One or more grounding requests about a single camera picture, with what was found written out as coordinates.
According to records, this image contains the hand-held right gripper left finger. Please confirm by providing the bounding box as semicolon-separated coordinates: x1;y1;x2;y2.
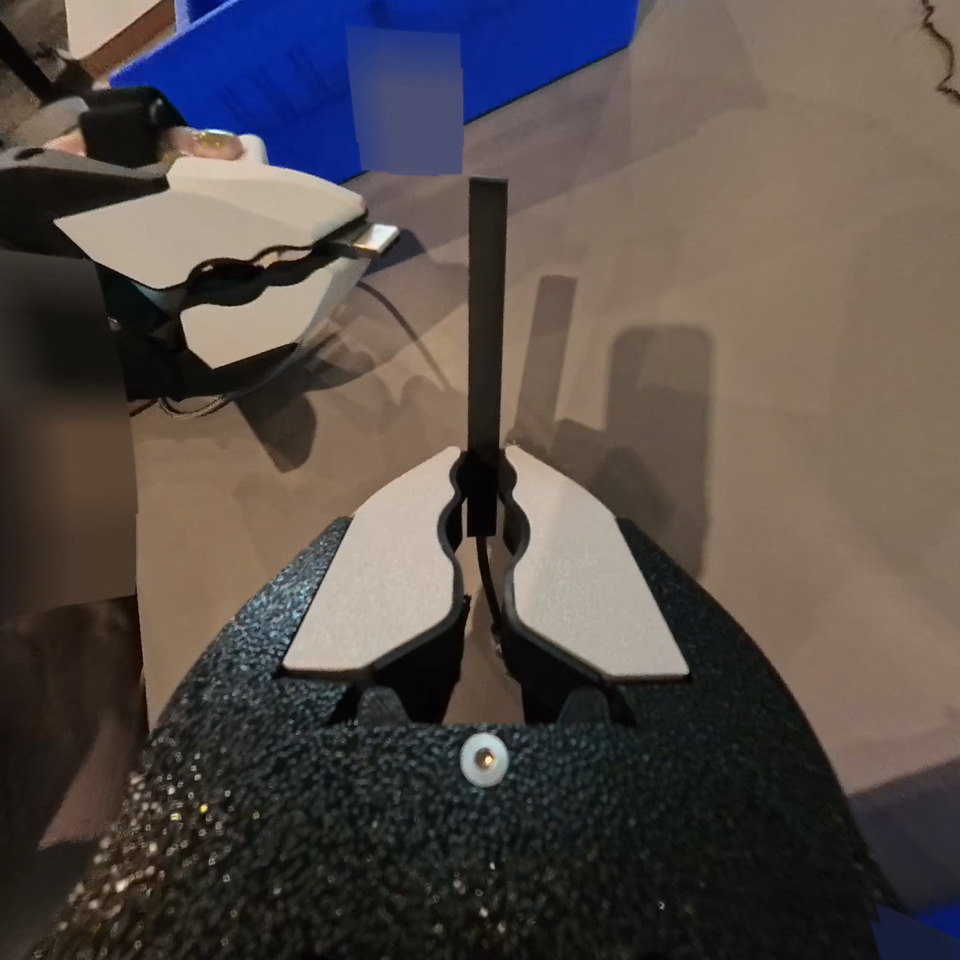
283;444;472;725

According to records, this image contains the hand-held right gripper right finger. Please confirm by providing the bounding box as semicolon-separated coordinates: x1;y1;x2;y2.
501;442;691;725

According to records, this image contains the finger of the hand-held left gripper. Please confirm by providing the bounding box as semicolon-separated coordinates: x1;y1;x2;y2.
178;253;366;370
54;129;370;292

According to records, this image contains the black hub cable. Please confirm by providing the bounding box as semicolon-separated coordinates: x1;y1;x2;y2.
474;534;507;648

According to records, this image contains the braided usb cable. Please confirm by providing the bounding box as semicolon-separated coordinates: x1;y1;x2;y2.
127;223;451;419

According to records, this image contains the dark grey usb hub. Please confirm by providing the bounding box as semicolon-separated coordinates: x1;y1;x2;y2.
466;176;513;538

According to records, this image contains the blue plastic bin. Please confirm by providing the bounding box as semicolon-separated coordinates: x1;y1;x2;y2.
108;0;655;186

